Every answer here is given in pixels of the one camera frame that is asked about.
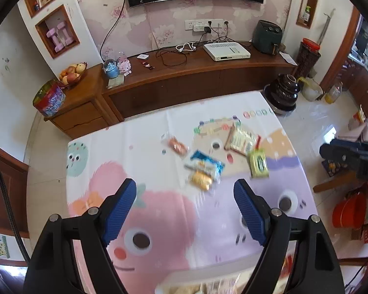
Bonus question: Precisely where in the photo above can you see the dark green air fryer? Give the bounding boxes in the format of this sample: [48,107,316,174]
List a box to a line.
[252,20,283,56]

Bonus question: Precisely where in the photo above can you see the green snack packet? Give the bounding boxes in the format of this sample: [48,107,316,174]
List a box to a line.
[248,148,270,179]

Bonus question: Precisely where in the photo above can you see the white plastic bucket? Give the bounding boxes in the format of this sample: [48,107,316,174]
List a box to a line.
[297,76,324,102]

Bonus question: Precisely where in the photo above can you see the pink dumbbell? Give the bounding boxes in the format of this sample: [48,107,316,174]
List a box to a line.
[48,26,64,51]
[58,22,74,45]

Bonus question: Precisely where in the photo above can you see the white paper note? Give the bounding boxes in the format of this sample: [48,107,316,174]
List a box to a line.
[279,50,299,67]

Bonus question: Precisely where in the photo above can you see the cartoon printed tablecloth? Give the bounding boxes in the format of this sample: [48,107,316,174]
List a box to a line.
[65,90,320,284]

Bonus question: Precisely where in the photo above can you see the pink toy figure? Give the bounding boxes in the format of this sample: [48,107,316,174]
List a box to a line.
[116,53,132,76]

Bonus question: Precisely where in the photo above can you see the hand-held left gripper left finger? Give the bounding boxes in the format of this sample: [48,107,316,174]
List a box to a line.
[24,178,138,294]

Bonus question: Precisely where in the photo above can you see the cream printed snack packet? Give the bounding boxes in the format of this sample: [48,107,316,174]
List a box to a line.
[225,123,260,154]

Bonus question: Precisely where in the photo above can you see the blue white snack packet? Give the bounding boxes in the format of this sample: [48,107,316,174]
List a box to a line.
[183,149,226,179]

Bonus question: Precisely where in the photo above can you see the wooden side cabinet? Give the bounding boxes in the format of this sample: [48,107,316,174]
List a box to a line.
[44,64,125,140]

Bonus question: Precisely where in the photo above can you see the fruit bowl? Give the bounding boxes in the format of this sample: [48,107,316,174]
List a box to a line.
[58,62,88,86]

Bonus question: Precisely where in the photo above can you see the wooden door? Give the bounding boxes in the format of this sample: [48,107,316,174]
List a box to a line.
[0,139,30,239]

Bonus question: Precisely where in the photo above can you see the red plastic basin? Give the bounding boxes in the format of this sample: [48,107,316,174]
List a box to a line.
[332,191,367,229]

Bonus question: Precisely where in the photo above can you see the clear orange cracker packet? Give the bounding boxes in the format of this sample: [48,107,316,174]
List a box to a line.
[162,133,190,157]

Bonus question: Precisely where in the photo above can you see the white charging cable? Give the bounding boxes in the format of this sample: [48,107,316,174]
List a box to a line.
[175,42,197,53]

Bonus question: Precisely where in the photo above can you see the wooden tv stand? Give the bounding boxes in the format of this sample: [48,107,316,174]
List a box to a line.
[102,39,299,122]

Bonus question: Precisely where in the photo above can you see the colourful tin box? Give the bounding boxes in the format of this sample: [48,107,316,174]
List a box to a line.
[33,79,67,117]

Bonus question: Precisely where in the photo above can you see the dark jar with red lid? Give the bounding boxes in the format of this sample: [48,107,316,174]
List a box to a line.
[295,38,322,79]

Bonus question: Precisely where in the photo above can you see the white set-top box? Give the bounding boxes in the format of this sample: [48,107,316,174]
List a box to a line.
[203,41,251,62]

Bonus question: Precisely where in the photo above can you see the black television cable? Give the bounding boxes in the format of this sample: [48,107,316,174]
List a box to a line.
[99,0,128,62]

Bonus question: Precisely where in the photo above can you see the yellow oil bottle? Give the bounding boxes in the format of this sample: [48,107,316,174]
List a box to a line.
[324,81,343,104]

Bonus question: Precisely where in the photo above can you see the dark ceramic pot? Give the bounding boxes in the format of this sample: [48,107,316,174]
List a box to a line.
[263,74,301,116]

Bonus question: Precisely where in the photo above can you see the clear yellow label snack packet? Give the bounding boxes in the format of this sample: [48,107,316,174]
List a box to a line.
[188,169,216,191]

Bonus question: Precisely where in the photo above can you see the blue snow globe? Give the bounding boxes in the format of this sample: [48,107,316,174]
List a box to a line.
[102,58,120,80]

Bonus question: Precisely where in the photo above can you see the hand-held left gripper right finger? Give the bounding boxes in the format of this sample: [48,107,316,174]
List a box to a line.
[233,178,346,294]

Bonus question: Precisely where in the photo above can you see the metal rod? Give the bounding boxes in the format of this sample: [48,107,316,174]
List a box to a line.
[317,8,337,45]

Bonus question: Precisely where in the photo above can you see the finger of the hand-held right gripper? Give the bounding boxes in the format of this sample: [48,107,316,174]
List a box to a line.
[319,144,361,170]
[329,139,363,151]

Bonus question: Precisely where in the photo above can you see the black cord loop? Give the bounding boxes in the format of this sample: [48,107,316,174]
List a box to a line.
[155,47,191,67]

